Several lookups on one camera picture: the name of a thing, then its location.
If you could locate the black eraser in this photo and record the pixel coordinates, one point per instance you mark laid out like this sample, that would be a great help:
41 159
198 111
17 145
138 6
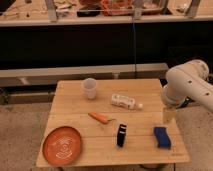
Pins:
121 134

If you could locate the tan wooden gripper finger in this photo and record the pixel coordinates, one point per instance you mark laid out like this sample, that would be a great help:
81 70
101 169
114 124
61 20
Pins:
168 114

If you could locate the orange plate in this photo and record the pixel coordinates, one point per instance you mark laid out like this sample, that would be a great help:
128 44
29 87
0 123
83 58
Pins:
62 146

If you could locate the blue sponge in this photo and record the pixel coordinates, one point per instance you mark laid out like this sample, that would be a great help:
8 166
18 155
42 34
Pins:
163 140

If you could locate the grey metal rail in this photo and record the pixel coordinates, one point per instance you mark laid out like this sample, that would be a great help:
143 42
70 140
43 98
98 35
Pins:
48 76

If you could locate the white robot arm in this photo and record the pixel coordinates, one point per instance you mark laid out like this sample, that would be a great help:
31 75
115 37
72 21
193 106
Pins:
186 80

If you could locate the white plastic bottle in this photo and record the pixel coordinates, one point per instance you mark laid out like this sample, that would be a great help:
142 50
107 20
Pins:
125 102

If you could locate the orange carrot toy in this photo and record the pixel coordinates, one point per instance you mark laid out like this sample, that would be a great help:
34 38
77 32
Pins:
99 117

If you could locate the translucent plastic cup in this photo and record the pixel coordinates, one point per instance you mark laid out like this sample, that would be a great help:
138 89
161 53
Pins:
89 88

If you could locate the wooden table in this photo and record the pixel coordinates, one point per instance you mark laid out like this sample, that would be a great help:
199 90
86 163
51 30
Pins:
99 141

